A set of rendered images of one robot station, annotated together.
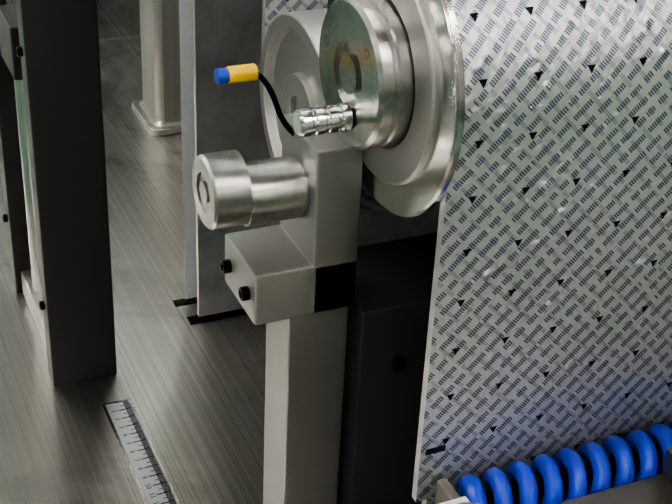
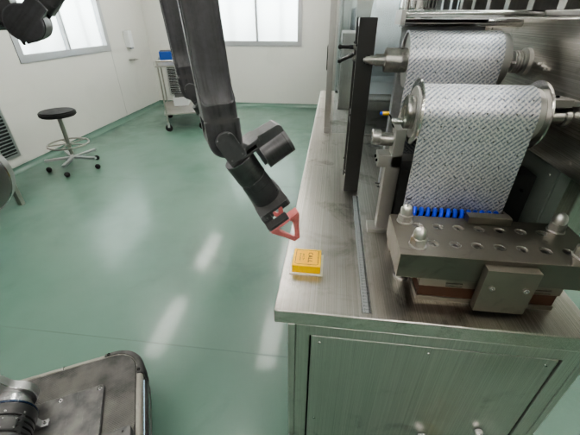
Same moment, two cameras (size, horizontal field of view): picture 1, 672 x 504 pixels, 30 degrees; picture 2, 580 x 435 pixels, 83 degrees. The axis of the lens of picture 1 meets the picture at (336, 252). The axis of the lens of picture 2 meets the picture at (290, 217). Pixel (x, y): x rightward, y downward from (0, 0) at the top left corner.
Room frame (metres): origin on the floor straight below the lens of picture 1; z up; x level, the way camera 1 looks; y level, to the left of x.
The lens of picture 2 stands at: (-0.23, -0.19, 1.44)
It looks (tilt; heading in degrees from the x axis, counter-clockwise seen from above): 32 degrees down; 32
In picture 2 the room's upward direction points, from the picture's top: straight up
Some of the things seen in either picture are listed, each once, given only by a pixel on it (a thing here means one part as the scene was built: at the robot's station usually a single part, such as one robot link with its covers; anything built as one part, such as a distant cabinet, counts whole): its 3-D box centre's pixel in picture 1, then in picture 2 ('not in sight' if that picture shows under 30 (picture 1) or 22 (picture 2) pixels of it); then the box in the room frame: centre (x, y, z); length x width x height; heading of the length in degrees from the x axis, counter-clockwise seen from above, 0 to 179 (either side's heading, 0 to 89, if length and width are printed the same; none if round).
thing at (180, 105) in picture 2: not in sight; (179, 89); (3.32, 3.99, 0.51); 0.91 x 0.58 x 1.02; 49
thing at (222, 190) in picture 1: (221, 189); (375, 136); (0.58, 0.06, 1.18); 0.04 x 0.02 x 0.04; 25
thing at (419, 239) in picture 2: not in sight; (419, 236); (0.38, -0.12, 1.05); 0.04 x 0.04 x 0.04
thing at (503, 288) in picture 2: not in sight; (504, 291); (0.41, -0.30, 0.96); 0.10 x 0.03 x 0.11; 115
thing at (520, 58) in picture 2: not in sight; (512, 61); (0.93, -0.18, 1.33); 0.07 x 0.07 x 0.07; 25
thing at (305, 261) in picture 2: not in sight; (306, 261); (0.34, 0.12, 0.91); 0.07 x 0.07 x 0.02; 25
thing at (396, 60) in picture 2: not in sight; (395, 59); (0.80, 0.10, 1.33); 0.06 x 0.06 x 0.06; 25
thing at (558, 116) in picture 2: not in sight; (549, 116); (0.71, -0.29, 1.25); 0.07 x 0.04 x 0.04; 115
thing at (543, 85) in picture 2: not in sight; (531, 116); (0.69, -0.25, 1.25); 0.15 x 0.01 x 0.15; 25
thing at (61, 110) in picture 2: not in sight; (69, 140); (1.41, 3.64, 0.31); 0.55 x 0.53 x 0.62; 25
